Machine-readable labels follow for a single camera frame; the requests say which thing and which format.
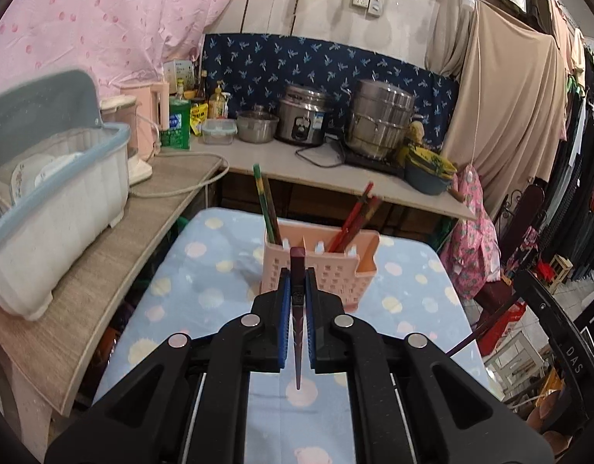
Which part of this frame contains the blue dotted tablecloth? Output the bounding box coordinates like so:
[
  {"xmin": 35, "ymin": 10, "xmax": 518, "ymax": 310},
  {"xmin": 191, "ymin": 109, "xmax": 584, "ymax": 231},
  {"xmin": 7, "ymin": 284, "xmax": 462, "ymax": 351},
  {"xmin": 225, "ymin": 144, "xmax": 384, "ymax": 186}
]
[{"xmin": 91, "ymin": 207, "xmax": 493, "ymax": 464}]

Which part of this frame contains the wooden stool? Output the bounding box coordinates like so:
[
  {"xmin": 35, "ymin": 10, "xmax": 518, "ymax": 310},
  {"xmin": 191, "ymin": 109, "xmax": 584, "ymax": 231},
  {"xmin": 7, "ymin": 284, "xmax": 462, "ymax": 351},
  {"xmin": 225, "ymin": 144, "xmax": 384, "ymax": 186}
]
[{"xmin": 548, "ymin": 254, "xmax": 575, "ymax": 283}]

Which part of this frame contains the yellow packet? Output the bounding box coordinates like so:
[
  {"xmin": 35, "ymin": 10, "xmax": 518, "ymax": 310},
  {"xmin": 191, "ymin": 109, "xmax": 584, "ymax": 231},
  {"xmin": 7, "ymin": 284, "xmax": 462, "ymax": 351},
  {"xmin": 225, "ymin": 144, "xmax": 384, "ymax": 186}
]
[{"xmin": 189, "ymin": 101, "xmax": 208, "ymax": 137}]

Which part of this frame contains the steel steamer pot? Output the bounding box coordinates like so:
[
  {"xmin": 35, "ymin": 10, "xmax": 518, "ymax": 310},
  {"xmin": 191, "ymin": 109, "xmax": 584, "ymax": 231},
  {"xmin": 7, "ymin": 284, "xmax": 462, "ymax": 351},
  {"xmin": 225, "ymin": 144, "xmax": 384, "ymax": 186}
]
[{"xmin": 344, "ymin": 78, "xmax": 417, "ymax": 161}]

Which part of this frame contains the white dish rack grey lid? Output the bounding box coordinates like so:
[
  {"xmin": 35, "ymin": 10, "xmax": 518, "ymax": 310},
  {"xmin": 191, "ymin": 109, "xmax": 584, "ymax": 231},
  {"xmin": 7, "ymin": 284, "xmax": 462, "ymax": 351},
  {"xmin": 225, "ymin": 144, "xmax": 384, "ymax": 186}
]
[{"xmin": 0, "ymin": 68, "xmax": 132, "ymax": 321}]

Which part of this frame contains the yellow pump bottle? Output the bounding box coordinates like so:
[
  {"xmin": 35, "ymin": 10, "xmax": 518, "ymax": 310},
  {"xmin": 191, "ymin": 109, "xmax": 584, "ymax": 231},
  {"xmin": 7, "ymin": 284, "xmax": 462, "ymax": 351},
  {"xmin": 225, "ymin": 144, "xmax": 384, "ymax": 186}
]
[{"xmin": 207, "ymin": 81, "xmax": 230, "ymax": 121}]

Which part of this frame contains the steel rice cooker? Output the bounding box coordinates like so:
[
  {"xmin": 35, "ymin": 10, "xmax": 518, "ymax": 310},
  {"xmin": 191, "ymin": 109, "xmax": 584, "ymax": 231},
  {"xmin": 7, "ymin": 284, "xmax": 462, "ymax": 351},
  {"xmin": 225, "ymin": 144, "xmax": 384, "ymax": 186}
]
[{"xmin": 275, "ymin": 83, "xmax": 337, "ymax": 147}]

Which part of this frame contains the dark metal chair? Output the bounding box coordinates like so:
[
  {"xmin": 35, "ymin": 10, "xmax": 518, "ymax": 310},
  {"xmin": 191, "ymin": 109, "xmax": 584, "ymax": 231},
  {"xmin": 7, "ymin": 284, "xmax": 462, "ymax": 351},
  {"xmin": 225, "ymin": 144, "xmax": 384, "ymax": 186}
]
[{"xmin": 500, "ymin": 184, "xmax": 546, "ymax": 271}]

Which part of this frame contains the row of hanging clothes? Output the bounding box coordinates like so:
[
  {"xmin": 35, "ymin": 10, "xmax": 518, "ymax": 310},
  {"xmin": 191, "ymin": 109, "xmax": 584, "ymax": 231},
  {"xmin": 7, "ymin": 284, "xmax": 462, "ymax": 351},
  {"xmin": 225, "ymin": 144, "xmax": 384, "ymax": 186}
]
[{"xmin": 490, "ymin": 0, "xmax": 594, "ymax": 281}]

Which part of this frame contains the white carton box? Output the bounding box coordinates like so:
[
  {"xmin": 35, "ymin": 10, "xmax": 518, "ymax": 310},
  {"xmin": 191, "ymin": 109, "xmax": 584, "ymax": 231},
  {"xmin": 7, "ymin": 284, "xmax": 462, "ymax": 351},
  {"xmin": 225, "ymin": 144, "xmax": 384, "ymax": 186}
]
[{"xmin": 162, "ymin": 59, "xmax": 195, "ymax": 95}]

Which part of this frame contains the beige hanging cloth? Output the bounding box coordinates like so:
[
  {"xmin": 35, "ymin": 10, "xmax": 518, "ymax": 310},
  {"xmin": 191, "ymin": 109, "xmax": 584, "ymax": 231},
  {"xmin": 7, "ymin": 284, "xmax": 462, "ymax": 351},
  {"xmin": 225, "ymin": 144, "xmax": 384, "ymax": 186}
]
[{"xmin": 425, "ymin": 0, "xmax": 570, "ymax": 218}]

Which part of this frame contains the small steel pot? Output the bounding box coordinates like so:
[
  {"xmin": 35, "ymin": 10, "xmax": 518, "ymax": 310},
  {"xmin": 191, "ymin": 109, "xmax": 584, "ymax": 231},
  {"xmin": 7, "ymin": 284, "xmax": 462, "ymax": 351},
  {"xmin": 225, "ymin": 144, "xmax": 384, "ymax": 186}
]
[{"xmin": 236, "ymin": 105, "xmax": 281, "ymax": 144}]

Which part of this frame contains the pink perforated utensil holder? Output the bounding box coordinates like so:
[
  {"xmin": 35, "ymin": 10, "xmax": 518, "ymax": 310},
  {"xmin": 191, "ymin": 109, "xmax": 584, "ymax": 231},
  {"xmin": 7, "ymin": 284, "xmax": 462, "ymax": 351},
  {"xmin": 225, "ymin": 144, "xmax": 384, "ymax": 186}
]
[{"xmin": 264, "ymin": 225, "xmax": 381, "ymax": 312}]

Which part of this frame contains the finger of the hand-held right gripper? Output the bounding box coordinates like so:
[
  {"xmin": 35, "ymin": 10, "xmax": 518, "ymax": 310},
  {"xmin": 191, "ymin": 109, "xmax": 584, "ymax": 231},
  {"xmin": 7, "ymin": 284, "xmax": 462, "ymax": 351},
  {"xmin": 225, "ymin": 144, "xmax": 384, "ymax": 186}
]
[{"xmin": 512, "ymin": 270, "xmax": 561, "ymax": 324}]

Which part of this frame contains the blue bowl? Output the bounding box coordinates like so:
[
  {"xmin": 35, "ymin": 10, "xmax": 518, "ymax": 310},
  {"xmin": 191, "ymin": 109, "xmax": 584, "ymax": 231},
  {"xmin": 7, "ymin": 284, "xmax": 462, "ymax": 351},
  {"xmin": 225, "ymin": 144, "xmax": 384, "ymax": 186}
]
[{"xmin": 404, "ymin": 157, "xmax": 454, "ymax": 196}]

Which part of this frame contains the clear food container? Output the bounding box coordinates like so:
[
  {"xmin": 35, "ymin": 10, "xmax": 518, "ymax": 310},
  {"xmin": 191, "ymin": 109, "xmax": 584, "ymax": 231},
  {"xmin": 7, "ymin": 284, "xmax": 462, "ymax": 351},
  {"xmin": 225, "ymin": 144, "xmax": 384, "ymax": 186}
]
[{"xmin": 200, "ymin": 118, "xmax": 238, "ymax": 146}]

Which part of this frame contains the yellow rag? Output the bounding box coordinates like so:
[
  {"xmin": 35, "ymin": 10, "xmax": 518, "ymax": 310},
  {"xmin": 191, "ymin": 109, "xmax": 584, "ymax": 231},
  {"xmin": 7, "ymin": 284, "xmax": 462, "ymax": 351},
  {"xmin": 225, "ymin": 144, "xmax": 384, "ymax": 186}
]
[{"xmin": 398, "ymin": 121, "xmax": 458, "ymax": 177}]

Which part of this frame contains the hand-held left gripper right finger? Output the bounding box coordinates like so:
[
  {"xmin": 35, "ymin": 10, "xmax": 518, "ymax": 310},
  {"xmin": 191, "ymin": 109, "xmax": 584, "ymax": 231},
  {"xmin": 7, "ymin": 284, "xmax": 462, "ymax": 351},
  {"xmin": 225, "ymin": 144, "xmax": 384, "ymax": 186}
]
[{"xmin": 304, "ymin": 268, "xmax": 553, "ymax": 464}]

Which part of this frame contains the pink electric kettle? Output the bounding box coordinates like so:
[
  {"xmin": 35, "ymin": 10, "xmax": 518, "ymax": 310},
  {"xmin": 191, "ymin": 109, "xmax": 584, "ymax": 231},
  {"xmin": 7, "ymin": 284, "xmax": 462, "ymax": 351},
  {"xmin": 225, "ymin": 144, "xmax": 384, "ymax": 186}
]
[
  {"xmin": 119, "ymin": 81, "xmax": 171, "ymax": 158},
  {"xmin": 100, "ymin": 96, "xmax": 155, "ymax": 185}
]

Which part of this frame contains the pink floral cloth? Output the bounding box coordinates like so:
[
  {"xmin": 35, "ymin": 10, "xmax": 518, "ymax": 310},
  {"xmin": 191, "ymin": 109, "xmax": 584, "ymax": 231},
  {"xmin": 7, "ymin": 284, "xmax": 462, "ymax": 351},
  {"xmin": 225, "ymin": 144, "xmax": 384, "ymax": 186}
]
[{"xmin": 439, "ymin": 167, "xmax": 503, "ymax": 303}]

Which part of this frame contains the black power cable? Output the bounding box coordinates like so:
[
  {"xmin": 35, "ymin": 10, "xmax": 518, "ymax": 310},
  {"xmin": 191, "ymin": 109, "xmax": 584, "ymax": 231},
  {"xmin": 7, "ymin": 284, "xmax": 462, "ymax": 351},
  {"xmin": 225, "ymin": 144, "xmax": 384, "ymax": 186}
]
[{"xmin": 296, "ymin": 142, "xmax": 348, "ymax": 169}]

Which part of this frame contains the white power cable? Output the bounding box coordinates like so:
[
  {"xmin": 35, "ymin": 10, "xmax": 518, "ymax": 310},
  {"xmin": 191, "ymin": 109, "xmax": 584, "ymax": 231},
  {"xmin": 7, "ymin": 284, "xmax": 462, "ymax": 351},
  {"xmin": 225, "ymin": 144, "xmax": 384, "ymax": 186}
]
[{"xmin": 128, "ymin": 152, "xmax": 230, "ymax": 199}]

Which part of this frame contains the green detergent bottle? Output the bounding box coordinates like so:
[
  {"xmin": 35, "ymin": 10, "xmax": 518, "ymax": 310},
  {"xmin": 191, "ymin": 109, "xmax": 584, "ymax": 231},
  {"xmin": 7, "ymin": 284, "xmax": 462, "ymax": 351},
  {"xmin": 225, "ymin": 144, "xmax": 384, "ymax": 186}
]
[{"xmin": 159, "ymin": 80, "xmax": 192, "ymax": 150}]

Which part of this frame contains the pink dotted cloth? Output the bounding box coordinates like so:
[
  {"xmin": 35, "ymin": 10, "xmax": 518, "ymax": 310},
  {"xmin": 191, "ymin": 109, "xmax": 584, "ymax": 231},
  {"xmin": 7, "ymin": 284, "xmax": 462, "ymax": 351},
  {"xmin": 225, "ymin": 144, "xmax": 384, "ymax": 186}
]
[{"xmin": 0, "ymin": 0, "xmax": 264, "ymax": 107}]

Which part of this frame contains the blue patterned cloth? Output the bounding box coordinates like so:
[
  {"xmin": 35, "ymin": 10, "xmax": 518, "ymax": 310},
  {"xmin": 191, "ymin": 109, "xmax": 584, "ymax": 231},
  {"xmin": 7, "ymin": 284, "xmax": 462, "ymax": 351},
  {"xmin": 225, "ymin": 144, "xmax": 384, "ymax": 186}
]
[{"xmin": 201, "ymin": 33, "xmax": 461, "ymax": 150}]

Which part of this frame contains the white floral plate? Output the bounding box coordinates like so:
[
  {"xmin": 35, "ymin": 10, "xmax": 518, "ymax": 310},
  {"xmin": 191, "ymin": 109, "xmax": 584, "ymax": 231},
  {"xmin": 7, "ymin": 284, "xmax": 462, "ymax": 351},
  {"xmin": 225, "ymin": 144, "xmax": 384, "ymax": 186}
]
[{"xmin": 7, "ymin": 155, "xmax": 56, "ymax": 204}]

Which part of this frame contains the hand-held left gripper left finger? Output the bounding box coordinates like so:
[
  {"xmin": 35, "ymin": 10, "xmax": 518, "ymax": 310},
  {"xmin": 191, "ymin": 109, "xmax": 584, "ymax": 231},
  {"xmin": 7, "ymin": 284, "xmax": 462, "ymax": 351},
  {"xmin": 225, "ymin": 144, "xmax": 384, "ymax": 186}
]
[{"xmin": 46, "ymin": 268, "xmax": 292, "ymax": 464}]

